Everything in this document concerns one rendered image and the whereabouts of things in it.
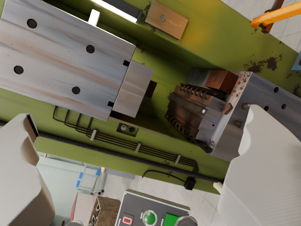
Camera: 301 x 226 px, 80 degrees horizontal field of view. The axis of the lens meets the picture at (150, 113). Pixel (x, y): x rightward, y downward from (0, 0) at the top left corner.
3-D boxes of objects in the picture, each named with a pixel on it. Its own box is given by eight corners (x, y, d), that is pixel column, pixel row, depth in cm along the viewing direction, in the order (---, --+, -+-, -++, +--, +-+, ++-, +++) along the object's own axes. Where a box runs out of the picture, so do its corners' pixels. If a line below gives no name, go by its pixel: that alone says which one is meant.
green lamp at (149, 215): (158, 217, 70) (148, 215, 69) (153, 227, 71) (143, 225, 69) (156, 211, 73) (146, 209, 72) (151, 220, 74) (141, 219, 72)
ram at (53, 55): (145, 22, 63) (16, -47, 51) (107, 122, 69) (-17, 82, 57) (130, 38, 102) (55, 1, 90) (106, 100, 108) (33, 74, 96)
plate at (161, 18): (188, 19, 78) (153, -1, 73) (179, 40, 79) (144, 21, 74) (186, 20, 80) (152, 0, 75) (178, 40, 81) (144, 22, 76)
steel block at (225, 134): (320, 109, 85) (252, 71, 71) (280, 178, 91) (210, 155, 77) (238, 91, 138) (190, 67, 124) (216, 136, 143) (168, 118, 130)
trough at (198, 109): (208, 107, 78) (206, 106, 77) (203, 118, 79) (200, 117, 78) (174, 92, 117) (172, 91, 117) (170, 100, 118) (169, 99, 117)
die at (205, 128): (226, 102, 79) (211, 95, 76) (206, 142, 82) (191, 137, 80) (186, 89, 119) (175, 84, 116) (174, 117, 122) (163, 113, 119)
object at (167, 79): (191, 67, 122) (47, -4, 94) (167, 122, 128) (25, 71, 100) (185, 67, 131) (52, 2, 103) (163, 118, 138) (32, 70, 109)
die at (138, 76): (154, 70, 68) (131, 59, 65) (135, 118, 71) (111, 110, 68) (136, 67, 107) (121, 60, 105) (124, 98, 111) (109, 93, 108)
